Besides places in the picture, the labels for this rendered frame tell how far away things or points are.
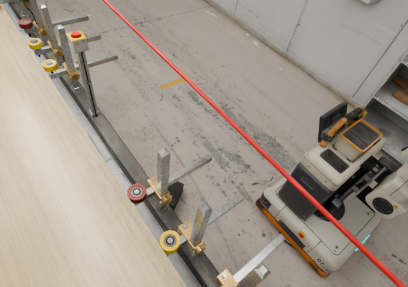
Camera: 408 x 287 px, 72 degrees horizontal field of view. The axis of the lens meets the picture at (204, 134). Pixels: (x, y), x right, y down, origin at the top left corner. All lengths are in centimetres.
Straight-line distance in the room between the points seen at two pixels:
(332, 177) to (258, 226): 81
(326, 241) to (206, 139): 127
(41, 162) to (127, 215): 46
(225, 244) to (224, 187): 45
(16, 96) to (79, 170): 59
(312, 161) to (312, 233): 58
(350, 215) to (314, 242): 37
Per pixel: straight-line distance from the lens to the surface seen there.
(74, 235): 120
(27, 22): 231
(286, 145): 278
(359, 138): 177
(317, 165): 168
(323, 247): 206
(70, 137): 145
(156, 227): 147
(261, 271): 88
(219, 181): 235
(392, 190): 174
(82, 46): 149
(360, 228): 227
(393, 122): 349
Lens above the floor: 199
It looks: 49 degrees down
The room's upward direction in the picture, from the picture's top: 12 degrees clockwise
